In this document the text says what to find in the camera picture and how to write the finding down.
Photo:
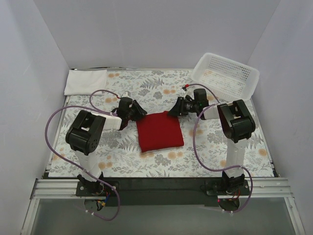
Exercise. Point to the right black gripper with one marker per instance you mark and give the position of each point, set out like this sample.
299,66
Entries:
181,107

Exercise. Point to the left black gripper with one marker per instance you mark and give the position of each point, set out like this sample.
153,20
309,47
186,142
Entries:
134,110

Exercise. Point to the red t-shirt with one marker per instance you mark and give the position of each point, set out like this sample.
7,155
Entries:
159,131

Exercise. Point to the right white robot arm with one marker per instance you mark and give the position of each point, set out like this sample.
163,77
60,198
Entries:
236,121

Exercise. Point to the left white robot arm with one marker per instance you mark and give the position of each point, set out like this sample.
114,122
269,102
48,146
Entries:
85,133

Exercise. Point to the white plastic basket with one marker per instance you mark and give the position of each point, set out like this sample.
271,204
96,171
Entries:
228,79

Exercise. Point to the folded white t-shirt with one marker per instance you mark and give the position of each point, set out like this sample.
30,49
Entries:
85,82

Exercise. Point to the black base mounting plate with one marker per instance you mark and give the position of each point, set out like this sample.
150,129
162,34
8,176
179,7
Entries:
168,191

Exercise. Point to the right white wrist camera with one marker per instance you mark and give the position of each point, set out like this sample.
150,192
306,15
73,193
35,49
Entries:
188,94

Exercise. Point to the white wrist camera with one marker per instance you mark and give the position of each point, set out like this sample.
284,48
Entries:
188,94
126,94

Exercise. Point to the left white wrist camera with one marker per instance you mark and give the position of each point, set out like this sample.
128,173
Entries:
126,94

